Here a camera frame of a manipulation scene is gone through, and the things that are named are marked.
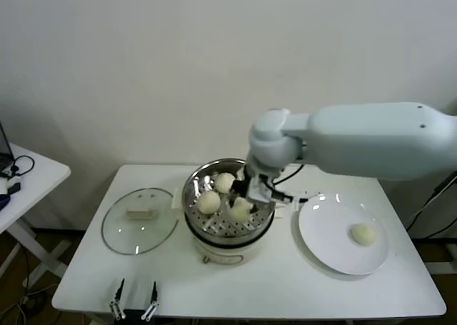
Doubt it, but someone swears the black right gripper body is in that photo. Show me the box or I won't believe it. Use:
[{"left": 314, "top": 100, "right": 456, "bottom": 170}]
[{"left": 231, "top": 167, "right": 253, "bottom": 199}]

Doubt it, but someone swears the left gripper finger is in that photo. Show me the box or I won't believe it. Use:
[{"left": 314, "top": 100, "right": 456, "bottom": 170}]
[
  {"left": 109, "top": 277, "right": 126, "bottom": 321},
  {"left": 141, "top": 280, "right": 160, "bottom": 321}
]

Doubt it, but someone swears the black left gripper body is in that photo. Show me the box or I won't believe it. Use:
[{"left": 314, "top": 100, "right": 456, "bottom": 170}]
[{"left": 120, "top": 309, "right": 146, "bottom": 325}]

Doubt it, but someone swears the white steamed baozi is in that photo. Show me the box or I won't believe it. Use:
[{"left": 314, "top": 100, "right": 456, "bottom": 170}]
[
  {"left": 197, "top": 190, "right": 221, "bottom": 215},
  {"left": 228, "top": 197, "right": 255, "bottom": 223},
  {"left": 214, "top": 172, "right": 236, "bottom": 194},
  {"left": 348, "top": 223, "right": 377, "bottom": 247}
]

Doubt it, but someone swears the perforated stainless steel steamer basket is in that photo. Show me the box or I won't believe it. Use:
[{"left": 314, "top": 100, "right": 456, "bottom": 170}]
[{"left": 172, "top": 157, "right": 290, "bottom": 239}]

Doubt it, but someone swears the cream electric cooker base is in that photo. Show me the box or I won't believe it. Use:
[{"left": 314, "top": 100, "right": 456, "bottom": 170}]
[{"left": 184, "top": 206, "right": 285, "bottom": 266}]

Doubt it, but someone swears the round glass pot lid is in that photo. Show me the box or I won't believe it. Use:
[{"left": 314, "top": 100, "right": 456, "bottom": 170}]
[{"left": 101, "top": 187, "right": 179, "bottom": 256}]

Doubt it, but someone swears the large white round plate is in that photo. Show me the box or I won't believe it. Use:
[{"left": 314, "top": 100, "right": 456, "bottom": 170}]
[{"left": 298, "top": 193, "right": 390, "bottom": 276}]

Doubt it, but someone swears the white side table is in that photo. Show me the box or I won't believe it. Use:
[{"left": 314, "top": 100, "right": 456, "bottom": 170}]
[{"left": 0, "top": 142, "right": 72, "bottom": 279}]

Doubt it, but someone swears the small white adapter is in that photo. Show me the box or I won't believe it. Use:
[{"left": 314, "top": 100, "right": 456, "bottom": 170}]
[{"left": 0, "top": 176, "right": 19, "bottom": 194}]

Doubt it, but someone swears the dark laptop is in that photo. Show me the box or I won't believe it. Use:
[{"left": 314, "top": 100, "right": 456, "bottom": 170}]
[{"left": 0, "top": 121, "right": 16, "bottom": 171}]

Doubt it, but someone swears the white furniture foot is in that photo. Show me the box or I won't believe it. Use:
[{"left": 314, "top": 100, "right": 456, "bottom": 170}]
[{"left": 424, "top": 241, "right": 457, "bottom": 274}]

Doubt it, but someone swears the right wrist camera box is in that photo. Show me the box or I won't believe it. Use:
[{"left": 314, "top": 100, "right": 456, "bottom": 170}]
[{"left": 248, "top": 174, "right": 278, "bottom": 206}]

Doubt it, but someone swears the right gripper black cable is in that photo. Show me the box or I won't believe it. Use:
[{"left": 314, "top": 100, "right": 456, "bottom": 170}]
[{"left": 266, "top": 162, "right": 310, "bottom": 203}]

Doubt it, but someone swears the white floor cable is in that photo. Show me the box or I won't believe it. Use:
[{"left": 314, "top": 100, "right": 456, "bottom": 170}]
[{"left": 0, "top": 284, "right": 58, "bottom": 325}]

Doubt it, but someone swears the thin black looped cable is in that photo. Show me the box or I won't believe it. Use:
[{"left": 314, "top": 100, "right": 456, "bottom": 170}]
[{"left": 0, "top": 156, "right": 36, "bottom": 179}]

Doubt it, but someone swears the grey wall cable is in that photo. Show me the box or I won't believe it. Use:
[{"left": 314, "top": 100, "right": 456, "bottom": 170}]
[{"left": 403, "top": 191, "right": 438, "bottom": 229}]

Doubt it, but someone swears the black wall cable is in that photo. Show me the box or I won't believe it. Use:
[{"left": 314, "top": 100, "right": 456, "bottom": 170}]
[{"left": 408, "top": 216, "right": 457, "bottom": 240}]

